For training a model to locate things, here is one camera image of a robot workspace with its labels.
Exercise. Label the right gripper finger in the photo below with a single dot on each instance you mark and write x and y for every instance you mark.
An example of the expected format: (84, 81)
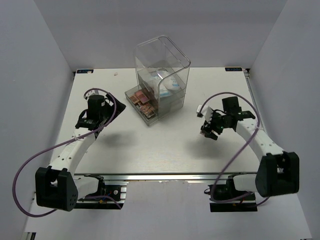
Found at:
(206, 132)
(214, 135)

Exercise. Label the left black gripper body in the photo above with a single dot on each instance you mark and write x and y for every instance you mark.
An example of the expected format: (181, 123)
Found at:
(109, 110)

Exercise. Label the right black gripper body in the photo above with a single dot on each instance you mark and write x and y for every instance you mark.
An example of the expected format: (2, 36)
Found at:
(217, 123)

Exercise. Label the square brown eyeshadow palette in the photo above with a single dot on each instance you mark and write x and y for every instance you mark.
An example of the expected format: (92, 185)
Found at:
(134, 99)

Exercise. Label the nine pan pink palette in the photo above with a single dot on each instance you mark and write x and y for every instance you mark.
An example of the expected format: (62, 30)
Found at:
(141, 96)

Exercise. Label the long brown eyeshadow palette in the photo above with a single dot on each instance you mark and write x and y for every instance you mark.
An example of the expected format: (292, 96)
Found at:
(152, 114)

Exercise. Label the cotton pad pack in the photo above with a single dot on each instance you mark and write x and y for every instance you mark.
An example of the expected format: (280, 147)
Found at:
(158, 73)
(167, 86)

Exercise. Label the clear acrylic makeup organizer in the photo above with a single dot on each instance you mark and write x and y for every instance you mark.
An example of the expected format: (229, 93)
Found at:
(160, 51)

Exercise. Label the colourful eyeshadow palette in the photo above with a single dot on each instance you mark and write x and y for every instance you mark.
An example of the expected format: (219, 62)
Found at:
(146, 108)

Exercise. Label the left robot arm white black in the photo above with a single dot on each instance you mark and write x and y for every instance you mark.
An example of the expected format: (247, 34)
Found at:
(56, 186)

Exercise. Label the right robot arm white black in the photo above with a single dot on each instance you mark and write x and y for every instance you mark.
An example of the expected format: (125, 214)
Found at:
(278, 172)

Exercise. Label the left blue table label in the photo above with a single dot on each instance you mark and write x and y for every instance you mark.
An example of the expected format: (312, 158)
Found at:
(84, 71)

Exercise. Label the blue table label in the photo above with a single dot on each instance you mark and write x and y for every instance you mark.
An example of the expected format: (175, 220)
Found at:
(84, 71)
(233, 69)

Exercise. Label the right blue table label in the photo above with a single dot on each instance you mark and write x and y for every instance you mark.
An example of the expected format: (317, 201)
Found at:
(233, 69)

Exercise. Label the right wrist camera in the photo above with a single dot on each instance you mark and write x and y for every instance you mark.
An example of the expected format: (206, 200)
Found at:
(204, 111)

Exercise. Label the aluminium front rail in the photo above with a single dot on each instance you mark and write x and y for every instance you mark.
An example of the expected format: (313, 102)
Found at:
(158, 177)

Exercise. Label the aluminium rail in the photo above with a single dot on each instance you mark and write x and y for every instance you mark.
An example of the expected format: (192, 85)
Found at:
(246, 72)
(158, 177)

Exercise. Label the aluminium right side rail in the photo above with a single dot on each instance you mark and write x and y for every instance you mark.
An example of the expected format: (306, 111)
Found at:
(246, 72)

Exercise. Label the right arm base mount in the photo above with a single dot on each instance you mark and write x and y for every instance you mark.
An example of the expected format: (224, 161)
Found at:
(229, 200)

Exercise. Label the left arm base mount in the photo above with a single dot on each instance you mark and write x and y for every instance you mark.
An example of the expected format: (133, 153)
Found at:
(107, 193)

